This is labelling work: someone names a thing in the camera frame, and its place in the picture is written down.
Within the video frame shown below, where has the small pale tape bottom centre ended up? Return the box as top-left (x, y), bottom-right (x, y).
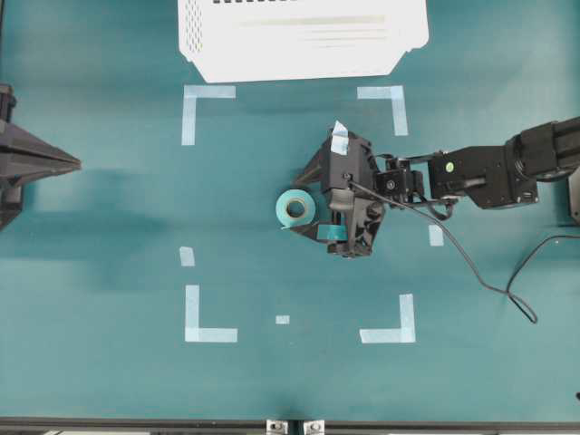
top-left (275, 315), bottom-right (290, 325)

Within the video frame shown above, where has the pale tape corner bottom left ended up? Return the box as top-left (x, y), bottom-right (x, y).
top-left (184, 284), bottom-right (238, 343)

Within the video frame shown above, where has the silver bracket right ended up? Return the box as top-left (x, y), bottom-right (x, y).
top-left (303, 420), bottom-right (325, 435)

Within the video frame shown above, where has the pale tape corner top left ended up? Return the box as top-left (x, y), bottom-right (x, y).
top-left (180, 84), bottom-right (237, 147)

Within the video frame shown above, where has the silver bracket left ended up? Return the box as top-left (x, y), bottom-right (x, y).
top-left (266, 420), bottom-right (288, 435)

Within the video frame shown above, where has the white plastic basket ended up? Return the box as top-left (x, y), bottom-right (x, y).
top-left (177, 1), bottom-right (430, 83)

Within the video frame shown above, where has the black cable on table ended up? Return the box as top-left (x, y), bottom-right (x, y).
top-left (351, 180), bottom-right (580, 324)

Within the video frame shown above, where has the silver bracket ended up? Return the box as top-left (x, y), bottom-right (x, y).
top-left (266, 420), bottom-right (288, 435)
top-left (303, 420), bottom-right (325, 435)

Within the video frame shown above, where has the pale tape corner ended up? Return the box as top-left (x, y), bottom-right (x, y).
top-left (184, 284), bottom-right (238, 343)
top-left (180, 84), bottom-right (237, 147)
top-left (356, 85), bottom-right (409, 137)
top-left (359, 293), bottom-right (417, 344)

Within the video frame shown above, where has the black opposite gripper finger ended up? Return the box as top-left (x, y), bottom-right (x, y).
top-left (1, 121), bottom-right (82, 189)

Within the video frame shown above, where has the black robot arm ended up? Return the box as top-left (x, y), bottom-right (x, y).
top-left (278, 118), bottom-right (579, 257)

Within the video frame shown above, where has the pale tape corner bottom right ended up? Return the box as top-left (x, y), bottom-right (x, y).
top-left (359, 293), bottom-right (417, 344)

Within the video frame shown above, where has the teal tape roll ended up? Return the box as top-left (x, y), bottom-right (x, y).
top-left (275, 188), bottom-right (316, 229)

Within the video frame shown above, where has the pale tape corner top right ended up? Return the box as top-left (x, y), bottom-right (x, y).
top-left (356, 85), bottom-right (409, 137)

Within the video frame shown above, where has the white tape marker piece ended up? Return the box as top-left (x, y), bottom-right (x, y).
top-left (429, 225), bottom-right (444, 247)
top-left (179, 246), bottom-right (196, 267)

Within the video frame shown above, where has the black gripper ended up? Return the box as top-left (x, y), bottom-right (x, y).
top-left (290, 131), bottom-right (385, 258)

